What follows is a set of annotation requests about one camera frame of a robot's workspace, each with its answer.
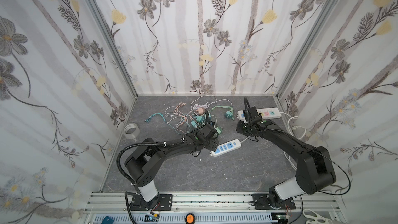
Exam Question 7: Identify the green multi-head charging cable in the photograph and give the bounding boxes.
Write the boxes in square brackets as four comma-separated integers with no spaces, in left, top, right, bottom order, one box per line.
[211,105,234,116]

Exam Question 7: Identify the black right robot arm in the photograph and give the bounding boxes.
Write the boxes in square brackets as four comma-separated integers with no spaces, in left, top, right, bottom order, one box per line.
[236,107,336,208]

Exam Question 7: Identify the pink multi-head cable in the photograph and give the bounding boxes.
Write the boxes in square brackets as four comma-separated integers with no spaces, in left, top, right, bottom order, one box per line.
[169,102,191,134]

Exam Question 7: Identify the white power strip blue outlets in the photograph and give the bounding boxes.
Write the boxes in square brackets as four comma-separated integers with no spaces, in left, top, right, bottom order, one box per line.
[210,139,241,157]

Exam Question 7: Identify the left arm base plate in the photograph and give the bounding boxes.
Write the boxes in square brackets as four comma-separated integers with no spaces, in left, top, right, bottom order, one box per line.
[127,194,173,211]

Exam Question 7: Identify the teal charger plug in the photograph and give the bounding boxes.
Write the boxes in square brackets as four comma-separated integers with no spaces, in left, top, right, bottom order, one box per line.
[191,116,206,128]
[224,111,234,120]

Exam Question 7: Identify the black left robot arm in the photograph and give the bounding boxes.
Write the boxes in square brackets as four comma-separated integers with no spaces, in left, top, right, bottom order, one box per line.
[116,123,219,208]

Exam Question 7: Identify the white cable of long strip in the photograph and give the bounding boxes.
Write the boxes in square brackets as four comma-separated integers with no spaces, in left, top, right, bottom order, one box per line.
[279,111,307,169]

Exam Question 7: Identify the orange emergency button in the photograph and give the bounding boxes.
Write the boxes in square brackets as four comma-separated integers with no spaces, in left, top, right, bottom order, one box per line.
[185,213,195,224]

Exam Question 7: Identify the aluminium rail frame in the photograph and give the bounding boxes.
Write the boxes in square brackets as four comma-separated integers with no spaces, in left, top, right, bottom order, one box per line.
[78,192,347,224]

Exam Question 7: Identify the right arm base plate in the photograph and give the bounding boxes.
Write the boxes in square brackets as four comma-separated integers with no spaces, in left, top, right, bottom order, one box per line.
[251,193,296,210]

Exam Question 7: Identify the white six-outlet colourful power strip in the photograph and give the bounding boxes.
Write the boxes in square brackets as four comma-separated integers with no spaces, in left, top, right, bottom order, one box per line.
[236,107,282,123]

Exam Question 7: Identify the white scissors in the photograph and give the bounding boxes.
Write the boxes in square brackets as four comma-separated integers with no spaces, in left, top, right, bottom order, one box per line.
[303,208,333,224]

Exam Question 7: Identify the white charging cable bundle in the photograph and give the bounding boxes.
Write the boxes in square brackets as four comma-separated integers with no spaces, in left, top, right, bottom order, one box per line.
[164,95,232,131]

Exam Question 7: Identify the clear tape roll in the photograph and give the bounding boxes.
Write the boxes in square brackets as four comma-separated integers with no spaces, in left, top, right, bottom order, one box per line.
[123,123,141,141]

